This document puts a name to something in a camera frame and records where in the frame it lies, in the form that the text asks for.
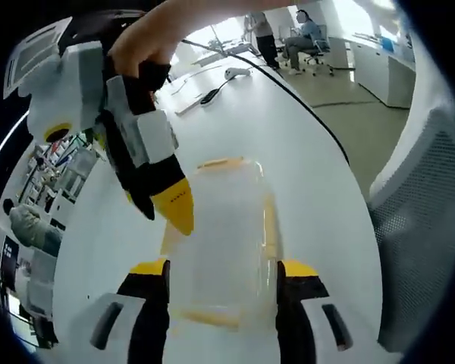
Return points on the blue swivel office chair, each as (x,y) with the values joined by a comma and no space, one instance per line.
(318,49)

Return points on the clear container with yellow clips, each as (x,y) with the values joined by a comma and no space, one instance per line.
(220,162)

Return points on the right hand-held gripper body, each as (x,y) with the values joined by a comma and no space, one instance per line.
(68,91)

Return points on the person's right hand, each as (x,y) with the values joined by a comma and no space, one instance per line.
(144,41)

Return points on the storage shelves with boxes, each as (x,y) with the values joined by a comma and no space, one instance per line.
(57,167)

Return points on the black power strip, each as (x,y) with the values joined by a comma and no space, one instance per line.
(210,98)

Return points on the ceiling air conditioner unit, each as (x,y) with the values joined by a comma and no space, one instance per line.
(34,57)

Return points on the grey mesh chair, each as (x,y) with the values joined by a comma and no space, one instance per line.
(417,227)

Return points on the white office cabinets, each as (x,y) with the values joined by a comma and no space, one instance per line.
(379,72)

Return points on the curved ceiling light strip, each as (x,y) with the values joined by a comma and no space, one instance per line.
(4,144)

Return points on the white handheld device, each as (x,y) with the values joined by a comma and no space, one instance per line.
(237,72)

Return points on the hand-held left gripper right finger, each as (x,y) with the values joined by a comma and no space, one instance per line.
(299,303)

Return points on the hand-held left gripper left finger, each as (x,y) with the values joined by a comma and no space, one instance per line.
(144,303)

